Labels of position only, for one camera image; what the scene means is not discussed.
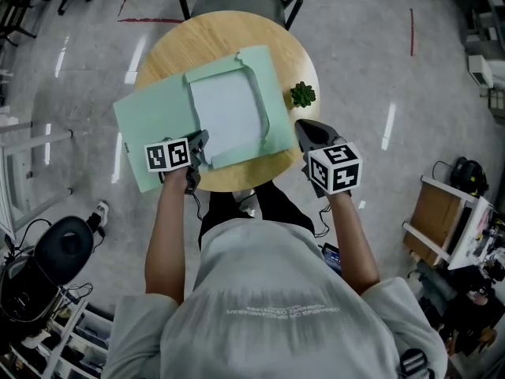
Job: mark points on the white shelving unit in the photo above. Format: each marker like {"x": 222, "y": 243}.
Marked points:
{"x": 71, "y": 342}

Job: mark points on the person's black trousers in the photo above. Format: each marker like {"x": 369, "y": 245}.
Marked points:
{"x": 284, "y": 207}

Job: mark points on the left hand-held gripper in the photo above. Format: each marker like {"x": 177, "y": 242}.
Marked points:
{"x": 167, "y": 154}

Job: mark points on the white framed side table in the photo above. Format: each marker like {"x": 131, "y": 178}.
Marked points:
{"x": 23, "y": 164}

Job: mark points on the person's left forearm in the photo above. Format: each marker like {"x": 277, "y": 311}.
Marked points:
{"x": 167, "y": 235}

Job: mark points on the black bag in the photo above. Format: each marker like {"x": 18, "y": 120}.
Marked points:
{"x": 471, "y": 176}

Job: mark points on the person's right forearm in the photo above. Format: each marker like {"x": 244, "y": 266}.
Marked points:
{"x": 353, "y": 243}

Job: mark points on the white frame with brown board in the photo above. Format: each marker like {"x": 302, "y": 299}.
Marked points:
{"x": 434, "y": 219}

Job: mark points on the white boxy appliance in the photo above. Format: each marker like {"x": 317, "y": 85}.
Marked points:
{"x": 480, "y": 71}

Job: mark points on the small green potted plant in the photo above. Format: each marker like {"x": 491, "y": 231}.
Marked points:
{"x": 303, "y": 95}

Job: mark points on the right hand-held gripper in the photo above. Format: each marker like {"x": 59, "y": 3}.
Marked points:
{"x": 335, "y": 168}

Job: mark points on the round wooden table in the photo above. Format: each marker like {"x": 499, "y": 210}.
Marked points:
{"x": 197, "y": 34}

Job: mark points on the person's grey t-shirt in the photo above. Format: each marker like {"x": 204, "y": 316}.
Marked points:
{"x": 276, "y": 322}

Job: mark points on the white A4 paper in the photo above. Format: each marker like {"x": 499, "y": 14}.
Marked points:
{"x": 225, "y": 109}

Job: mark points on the blue screen phone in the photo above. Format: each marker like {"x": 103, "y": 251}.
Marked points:
{"x": 332, "y": 259}

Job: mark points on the green folder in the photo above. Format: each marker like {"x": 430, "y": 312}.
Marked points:
{"x": 158, "y": 113}

